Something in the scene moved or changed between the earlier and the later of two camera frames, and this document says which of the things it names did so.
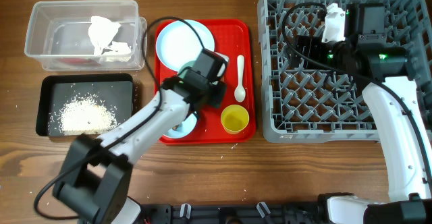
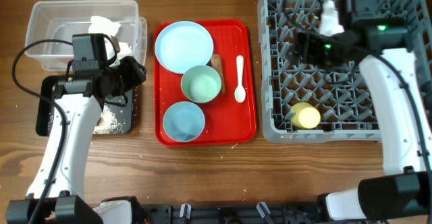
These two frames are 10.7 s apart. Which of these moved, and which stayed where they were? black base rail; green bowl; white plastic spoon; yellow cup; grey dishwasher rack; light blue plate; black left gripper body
Moved: black left gripper body; green bowl; yellow cup
Stayed: black base rail; light blue plate; grey dishwasher rack; white plastic spoon
